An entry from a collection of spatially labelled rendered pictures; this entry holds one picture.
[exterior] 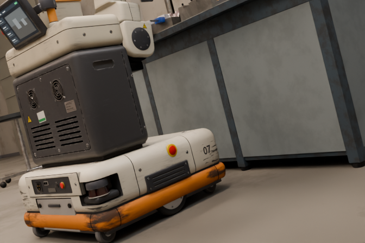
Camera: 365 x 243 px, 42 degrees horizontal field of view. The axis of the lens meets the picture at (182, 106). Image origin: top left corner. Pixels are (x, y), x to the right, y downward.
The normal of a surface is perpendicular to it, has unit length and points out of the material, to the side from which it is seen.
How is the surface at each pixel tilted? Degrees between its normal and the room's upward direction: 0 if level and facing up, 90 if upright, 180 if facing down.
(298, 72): 90
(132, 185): 90
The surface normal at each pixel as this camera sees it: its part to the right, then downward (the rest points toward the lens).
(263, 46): -0.77, 0.22
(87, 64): 0.68, -0.15
